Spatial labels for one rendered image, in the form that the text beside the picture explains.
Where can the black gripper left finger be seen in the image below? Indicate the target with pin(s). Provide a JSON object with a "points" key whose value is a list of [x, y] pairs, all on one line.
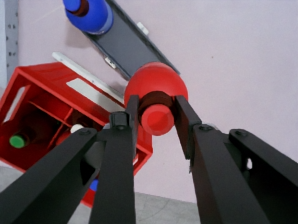
{"points": [[51, 190]]}

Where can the dark brown bottle with white cap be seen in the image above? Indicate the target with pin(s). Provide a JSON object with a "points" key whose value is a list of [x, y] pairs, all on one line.
{"points": [[80, 120]]}

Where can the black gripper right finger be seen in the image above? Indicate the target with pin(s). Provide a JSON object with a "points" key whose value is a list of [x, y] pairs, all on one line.
{"points": [[222, 194]]}

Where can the dark red bottle with green cap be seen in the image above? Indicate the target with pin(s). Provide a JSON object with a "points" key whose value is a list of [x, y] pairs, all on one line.
{"points": [[36, 127]]}

